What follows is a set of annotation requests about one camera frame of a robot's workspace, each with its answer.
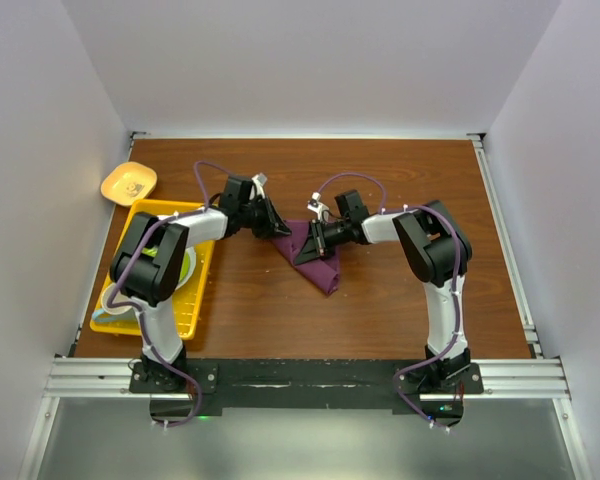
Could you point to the aluminium frame rail right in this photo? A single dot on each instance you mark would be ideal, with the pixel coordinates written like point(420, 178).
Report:
point(528, 324)

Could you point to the purple cloth napkin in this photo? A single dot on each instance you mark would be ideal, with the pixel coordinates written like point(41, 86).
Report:
point(322, 273)

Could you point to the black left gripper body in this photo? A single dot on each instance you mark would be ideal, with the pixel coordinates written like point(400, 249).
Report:
point(258, 219)

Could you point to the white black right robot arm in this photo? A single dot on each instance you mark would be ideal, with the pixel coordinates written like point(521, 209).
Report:
point(437, 252)

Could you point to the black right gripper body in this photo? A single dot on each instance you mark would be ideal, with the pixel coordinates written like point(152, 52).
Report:
point(335, 235)

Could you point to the aluminium frame rail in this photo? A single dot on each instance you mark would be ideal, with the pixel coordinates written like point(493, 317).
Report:
point(528, 324)
point(501, 379)

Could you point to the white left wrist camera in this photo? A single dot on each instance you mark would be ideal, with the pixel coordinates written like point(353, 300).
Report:
point(258, 186)

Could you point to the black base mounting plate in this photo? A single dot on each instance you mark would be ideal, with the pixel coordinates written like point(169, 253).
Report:
point(212, 386)

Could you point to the yellow square bowl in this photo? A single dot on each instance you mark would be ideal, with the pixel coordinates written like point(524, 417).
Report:
point(129, 182)

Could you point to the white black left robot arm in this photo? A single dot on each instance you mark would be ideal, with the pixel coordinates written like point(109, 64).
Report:
point(147, 266)

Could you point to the aluminium frame rail front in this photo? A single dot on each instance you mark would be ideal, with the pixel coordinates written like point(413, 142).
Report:
point(501, 379)

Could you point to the pale cup with blue handle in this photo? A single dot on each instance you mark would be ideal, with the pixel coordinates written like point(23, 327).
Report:
point(114, 307)

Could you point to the green white plate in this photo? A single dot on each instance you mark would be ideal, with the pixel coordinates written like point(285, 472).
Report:
point(188, 263)

